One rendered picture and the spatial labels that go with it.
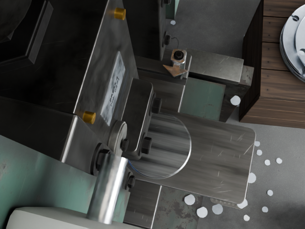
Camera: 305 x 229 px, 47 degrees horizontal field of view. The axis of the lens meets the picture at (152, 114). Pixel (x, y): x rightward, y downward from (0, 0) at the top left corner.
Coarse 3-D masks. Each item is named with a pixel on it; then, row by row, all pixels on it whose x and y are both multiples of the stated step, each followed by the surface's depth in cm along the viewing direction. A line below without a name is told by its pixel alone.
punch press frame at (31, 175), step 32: (192, 96) 82; (0, 160) 8; (32, 160) 10; (0, 192) 8; (32, 192) 10; (64, 192) 14; (128, 192) 34; (0, 224) 9; (160, 224) 75; (192, 224) 74
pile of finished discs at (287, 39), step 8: (304, 8) 115; (296, 16) 115; (288, 24) 114; (296, 24) 113; (288, 32) 113; (280, 40) 114; (288, 40) 112; (280, 48) 114; (288, 48) 111; (288, 56) 111; (296, 56) 111; (288, 64) 112; (296, 64) 110; (296, 72) 110; (304, 72) 111; (304, 80) 111
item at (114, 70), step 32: (32, 0) 28; (64, 0) 29; (96, 0) 29; (32, 32) 27; (64, 32) 29; (96, 32) 28; (128, 32) 40; (0, 64) 27; (32, 64) 28; (64, 64) 28; (96, 64) 30; (128, 64) 43; (32, 96) 27; (64, 96) 27; (96, 96) 32; (128, 96) 48; (96, 128) 35; (128, 128) 46
